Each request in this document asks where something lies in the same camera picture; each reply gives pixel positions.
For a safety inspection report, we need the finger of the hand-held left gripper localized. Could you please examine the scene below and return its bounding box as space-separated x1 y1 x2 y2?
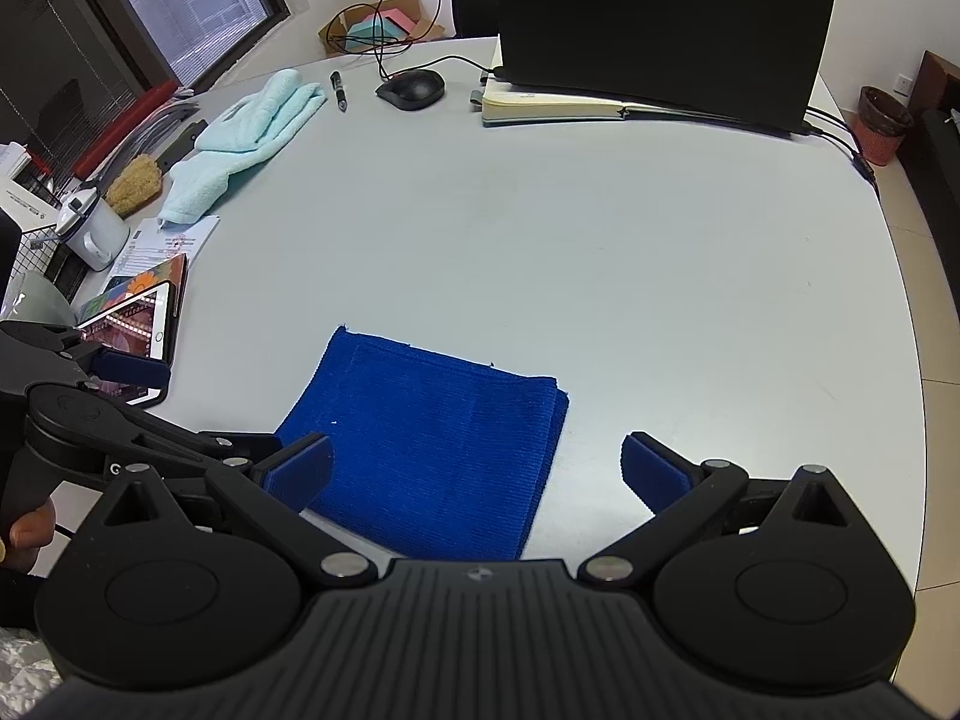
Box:
0 321 173 395
126 407 284 477

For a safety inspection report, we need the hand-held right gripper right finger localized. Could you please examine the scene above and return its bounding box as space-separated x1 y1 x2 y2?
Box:
576 431 880 587

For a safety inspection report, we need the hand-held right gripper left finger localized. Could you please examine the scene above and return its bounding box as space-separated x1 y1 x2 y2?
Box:
75 431 383 590

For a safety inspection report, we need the light blue towel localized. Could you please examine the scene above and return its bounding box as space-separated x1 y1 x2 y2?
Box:
157 69 329 227

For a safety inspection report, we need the person's left hand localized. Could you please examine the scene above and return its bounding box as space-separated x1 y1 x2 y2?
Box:
0 502 58 567

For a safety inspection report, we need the white tablet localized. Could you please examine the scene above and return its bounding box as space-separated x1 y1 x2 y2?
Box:
75 281 181 410

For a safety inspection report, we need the printed paper sheet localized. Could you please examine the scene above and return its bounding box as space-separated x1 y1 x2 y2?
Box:
105 214 222 293

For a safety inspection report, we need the white plastic container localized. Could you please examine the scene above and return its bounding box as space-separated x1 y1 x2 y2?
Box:
56 187 132 271

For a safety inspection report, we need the natural bristle brush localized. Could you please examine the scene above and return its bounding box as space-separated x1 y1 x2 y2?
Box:
103 120 209 218

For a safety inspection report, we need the white box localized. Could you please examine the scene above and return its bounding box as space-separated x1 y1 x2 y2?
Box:
0 142 61 241

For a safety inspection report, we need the red folder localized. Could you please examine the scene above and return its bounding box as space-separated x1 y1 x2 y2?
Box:
71 82 181 177

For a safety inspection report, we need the grey patterned clothing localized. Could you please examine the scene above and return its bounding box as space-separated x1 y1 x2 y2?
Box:
0 626 59 718

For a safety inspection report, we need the stack of paper files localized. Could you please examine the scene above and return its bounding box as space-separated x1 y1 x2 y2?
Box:
112 90 203 166

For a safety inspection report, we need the dark framed window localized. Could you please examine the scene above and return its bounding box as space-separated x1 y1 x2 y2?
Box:
60 0 293 91

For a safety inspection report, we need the cream paged notebook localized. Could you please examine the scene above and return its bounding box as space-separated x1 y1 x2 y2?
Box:
480 37 638 128

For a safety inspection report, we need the black computer mouse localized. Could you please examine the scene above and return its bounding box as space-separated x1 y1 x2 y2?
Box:
375 69 446 113

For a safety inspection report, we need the red woven wastebasket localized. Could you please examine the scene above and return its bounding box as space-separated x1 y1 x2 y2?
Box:
857 86 917 166

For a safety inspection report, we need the cardboard box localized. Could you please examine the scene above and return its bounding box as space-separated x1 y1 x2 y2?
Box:
319 0 447 57

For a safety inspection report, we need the black wire basket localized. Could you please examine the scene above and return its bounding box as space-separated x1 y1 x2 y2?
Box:
0 229 91 308

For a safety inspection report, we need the black adapter cable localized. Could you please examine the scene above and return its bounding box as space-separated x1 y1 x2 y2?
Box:
802 106 881 200

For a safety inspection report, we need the black mouse cable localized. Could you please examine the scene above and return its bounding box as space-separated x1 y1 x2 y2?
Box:
330 0 448 83

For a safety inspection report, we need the black sofa with wooden frame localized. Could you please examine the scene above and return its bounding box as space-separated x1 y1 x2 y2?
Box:
898 51 960 361

